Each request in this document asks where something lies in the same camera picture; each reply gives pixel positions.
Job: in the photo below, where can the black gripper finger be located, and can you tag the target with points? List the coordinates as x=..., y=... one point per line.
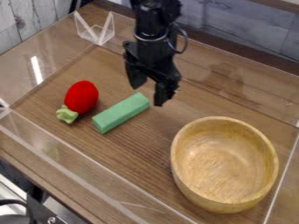
x=135, y=74
x=164, y=92

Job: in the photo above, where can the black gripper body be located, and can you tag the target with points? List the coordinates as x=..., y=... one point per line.
x=155, y=55

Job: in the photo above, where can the green rectangular block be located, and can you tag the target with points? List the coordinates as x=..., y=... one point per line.
x=120, y=112

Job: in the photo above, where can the brown wooden bowl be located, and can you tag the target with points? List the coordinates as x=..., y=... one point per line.
x=224, y=164

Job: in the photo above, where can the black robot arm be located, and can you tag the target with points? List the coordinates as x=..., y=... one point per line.
x=155, y=21

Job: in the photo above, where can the red plush strawberry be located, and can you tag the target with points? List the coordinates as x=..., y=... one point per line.
x=80, y=100

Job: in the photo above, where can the clear acrylic corner bracket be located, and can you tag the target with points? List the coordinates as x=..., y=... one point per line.
x=96, y=34

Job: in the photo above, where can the clear acrylic tray wall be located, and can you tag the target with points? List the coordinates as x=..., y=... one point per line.
x=81, y=183

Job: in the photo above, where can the black metal bracket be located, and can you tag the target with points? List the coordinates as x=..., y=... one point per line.
x=40, y=215

